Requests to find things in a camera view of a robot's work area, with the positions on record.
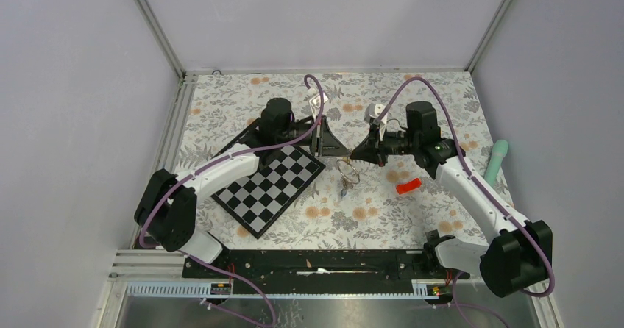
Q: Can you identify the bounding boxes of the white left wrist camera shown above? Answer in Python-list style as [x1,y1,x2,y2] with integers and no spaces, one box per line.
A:
[308,89,328,115]

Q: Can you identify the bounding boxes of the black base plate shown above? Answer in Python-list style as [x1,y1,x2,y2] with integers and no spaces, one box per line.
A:
[182,249,458,298]

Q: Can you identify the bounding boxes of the silver keyring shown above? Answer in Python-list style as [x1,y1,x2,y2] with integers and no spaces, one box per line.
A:
[336,158,361,187]

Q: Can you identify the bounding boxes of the floral patterned mat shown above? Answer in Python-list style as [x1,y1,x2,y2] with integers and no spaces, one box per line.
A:
[176,72,494,249]

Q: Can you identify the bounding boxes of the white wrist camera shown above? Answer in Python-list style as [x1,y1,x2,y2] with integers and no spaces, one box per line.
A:
[308,89,328,115]
[364,103,388,134]

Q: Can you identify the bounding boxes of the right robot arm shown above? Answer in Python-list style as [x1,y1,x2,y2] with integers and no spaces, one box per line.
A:
[350,101,553,297]

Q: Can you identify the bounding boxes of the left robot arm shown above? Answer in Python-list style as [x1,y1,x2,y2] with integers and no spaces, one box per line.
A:
[135,93,348,277]

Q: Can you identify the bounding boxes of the red key tag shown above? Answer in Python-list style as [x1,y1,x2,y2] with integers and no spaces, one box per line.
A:
[395,178,422,195]

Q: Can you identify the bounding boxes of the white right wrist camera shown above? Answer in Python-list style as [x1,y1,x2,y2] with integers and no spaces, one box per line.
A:
[364,103,388,134]

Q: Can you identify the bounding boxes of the mint green object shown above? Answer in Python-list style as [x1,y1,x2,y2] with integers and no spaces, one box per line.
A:
[483,140,509,187]

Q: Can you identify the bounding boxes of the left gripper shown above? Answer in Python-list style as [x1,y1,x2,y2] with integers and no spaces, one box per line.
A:
[277,115,350,158]

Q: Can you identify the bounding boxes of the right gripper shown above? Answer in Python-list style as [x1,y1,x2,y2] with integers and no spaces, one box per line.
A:
[350,124,419,168]

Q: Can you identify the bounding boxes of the black white chessboard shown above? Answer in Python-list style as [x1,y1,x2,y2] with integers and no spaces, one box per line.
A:
[212,146,325,239]

